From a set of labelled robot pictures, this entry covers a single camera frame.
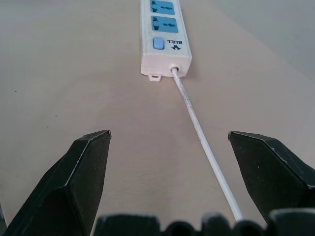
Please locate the white power strip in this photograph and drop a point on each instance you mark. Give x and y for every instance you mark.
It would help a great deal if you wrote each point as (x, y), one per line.
(164, 41)

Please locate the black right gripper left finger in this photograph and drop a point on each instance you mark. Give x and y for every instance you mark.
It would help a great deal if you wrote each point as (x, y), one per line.
(61, 186)

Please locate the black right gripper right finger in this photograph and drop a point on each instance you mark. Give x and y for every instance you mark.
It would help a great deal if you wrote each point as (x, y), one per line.
(270, 177)

